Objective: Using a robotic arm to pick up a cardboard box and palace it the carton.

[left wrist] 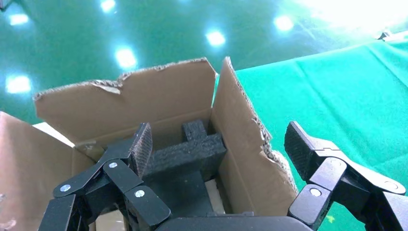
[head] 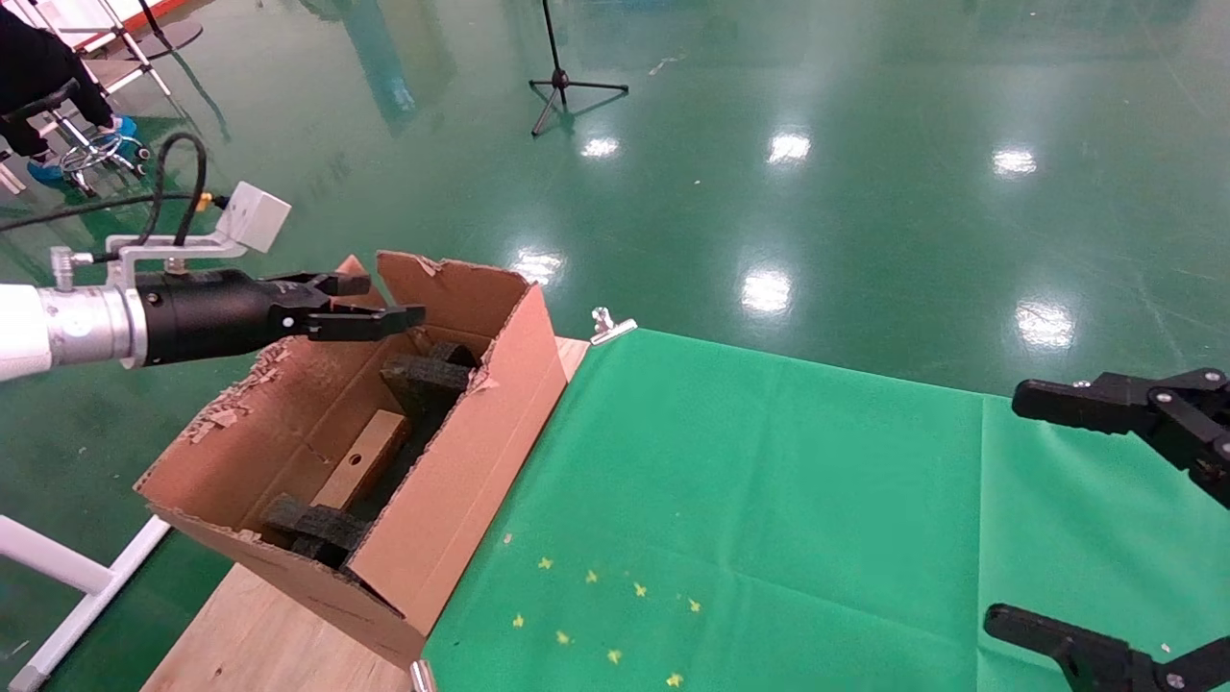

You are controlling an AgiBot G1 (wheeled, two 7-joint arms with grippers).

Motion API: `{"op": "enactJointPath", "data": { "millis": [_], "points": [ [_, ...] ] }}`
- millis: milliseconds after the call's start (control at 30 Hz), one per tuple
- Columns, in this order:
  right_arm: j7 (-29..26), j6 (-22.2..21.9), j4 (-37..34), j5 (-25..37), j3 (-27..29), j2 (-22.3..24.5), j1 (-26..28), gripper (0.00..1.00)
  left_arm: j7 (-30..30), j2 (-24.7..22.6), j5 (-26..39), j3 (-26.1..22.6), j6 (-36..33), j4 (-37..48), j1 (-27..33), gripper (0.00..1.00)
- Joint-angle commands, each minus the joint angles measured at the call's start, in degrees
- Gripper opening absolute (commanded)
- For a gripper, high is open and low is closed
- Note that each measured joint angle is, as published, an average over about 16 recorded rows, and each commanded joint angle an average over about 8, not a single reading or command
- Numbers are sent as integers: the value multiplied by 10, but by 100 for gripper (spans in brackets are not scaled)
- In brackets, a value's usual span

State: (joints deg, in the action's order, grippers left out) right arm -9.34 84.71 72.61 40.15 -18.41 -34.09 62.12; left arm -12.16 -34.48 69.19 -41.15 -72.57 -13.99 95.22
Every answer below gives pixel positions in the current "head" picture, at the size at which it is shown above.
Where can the chrome wheeled stool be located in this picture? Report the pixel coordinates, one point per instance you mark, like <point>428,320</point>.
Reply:
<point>91,149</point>

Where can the white framed work table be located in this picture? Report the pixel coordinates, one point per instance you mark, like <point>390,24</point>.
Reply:
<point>110,38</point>

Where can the small taped cardboard box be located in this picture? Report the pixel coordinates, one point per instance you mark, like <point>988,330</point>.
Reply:
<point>360,461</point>

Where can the large open cardboard carton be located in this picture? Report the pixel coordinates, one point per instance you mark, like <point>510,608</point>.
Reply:
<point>461,500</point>

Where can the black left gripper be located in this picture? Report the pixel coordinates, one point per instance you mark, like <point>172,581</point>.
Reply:
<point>211,312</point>

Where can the metal binder clip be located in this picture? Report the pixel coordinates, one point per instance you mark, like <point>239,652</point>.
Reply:
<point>610,330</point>

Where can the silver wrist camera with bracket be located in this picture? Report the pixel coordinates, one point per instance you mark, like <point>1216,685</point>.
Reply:
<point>252,216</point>

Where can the black tripod stand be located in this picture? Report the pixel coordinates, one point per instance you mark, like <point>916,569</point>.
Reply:
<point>562,82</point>

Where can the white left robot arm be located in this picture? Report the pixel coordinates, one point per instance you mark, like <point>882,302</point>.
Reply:
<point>48,327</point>

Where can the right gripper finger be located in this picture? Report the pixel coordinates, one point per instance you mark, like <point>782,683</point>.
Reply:
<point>1086,658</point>
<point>1086,402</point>

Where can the black round base stand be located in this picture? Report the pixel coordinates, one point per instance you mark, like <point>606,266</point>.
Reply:
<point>173,37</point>

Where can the green table cloth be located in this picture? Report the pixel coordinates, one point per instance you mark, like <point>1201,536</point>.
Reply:
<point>817,500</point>

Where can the person in black clothes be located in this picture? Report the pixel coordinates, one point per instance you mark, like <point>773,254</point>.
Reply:
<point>34,62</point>

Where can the black foam block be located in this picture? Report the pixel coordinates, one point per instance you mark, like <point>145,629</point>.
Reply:
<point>423,380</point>
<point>317,529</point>

